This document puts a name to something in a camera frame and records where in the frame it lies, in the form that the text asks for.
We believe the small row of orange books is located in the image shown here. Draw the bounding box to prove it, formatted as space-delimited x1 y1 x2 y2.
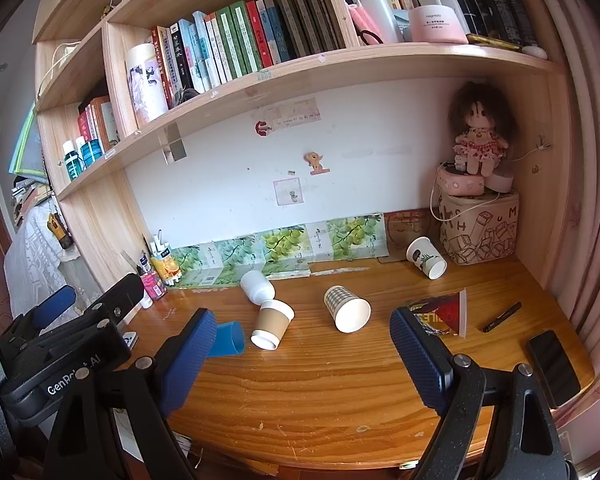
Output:
77 96 121 148

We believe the row of green and white books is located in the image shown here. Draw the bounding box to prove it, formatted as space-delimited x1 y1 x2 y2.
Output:
152 0 346 106

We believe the grape print card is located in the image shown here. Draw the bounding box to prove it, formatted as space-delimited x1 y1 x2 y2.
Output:
326 213 386 262
172 245 204 288
260 226 313 278
214 236 261 282

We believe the gold flat case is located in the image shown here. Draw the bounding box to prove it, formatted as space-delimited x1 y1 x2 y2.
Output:
466 33 523 51

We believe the pink sticky note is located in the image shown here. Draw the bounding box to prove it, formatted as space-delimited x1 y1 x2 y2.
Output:
273 177 303 207

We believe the white cable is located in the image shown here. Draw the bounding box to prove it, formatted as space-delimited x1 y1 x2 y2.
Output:
429 175 503 221

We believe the brown sleeve paper cup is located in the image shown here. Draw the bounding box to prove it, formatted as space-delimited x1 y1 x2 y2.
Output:
250 299 295 350

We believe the pink curtain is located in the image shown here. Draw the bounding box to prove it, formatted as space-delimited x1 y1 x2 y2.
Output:
522 0 600 480

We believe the green picture frame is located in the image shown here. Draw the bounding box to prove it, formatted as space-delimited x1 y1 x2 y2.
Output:
8 101 48 178

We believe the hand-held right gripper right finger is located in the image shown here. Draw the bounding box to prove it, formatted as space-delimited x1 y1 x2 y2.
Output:
390 306 578 480

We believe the wooden bookshelf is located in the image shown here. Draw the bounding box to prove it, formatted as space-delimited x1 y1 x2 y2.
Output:
32 0 576 291

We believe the orange deer clip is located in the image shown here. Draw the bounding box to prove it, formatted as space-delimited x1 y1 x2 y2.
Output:
305 151 330 176

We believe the plain white cup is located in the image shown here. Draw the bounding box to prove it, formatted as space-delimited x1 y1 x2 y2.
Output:
240 269 276 306

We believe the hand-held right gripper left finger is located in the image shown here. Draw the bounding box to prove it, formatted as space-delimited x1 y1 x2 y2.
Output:
42 308 217 480

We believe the black pen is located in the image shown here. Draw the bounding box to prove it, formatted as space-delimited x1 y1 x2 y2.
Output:
483 302 523 333

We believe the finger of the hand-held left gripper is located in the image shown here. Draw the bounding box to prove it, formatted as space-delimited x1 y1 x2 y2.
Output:
25 272 146 361
0 285 78 357

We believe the white lace cloth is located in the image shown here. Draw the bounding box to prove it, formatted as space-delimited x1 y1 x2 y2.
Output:
4 207 88 321

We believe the brown cardboard piece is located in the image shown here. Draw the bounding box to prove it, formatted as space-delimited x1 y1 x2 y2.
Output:
377 210 443 264

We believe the blue plastic cup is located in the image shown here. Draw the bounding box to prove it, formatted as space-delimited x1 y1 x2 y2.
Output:
207 321 246 358

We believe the plant print paper cup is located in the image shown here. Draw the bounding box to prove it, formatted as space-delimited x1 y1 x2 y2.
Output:
406 236 448 280

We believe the pink label bottle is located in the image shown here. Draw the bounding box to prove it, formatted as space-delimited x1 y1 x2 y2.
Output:
139 267 168 300

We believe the red printed paper packet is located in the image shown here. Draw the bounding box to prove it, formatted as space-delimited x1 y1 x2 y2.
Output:
406 288 468 338

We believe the taped paper label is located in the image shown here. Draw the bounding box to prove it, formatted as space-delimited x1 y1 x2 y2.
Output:
257 100 321 126

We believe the plaid paper cup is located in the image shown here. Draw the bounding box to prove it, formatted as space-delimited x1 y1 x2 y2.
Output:
323 285 371 334

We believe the tall white bottle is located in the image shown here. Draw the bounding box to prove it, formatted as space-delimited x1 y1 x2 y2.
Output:
349 0 400 45

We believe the white printed tumbler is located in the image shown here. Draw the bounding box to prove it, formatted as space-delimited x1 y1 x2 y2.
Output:
125 43 170 128

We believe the row of dark and beige books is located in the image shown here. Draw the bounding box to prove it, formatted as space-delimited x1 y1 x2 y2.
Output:
332 0 538 48

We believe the wall hook with cable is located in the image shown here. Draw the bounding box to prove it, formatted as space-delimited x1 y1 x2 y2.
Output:
510 132 553 161

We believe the black smartphone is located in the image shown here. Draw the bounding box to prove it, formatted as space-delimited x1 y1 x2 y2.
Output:
526 330 582 409

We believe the printed beige storage box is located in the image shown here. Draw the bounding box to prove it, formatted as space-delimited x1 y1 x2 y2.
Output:
439 191 521 266

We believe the metal shelf bracket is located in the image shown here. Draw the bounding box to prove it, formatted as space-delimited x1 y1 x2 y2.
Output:
157 122 187 165

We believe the brown haired plush doll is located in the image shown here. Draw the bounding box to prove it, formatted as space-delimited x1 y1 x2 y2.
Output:
447 81 516 177

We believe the pink pouch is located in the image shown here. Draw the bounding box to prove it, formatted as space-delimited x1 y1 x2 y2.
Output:
349 4 381 43

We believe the white round device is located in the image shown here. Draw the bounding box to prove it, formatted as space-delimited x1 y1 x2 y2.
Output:
485 169 515 195

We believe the yellow black keychain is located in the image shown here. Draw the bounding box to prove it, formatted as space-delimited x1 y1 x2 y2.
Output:
47 212 75 251

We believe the pink round speaker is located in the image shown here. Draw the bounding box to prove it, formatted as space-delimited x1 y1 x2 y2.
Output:
436 162 487 197

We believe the pink cream jar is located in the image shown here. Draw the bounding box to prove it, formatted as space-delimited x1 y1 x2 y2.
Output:
408 6 469 45

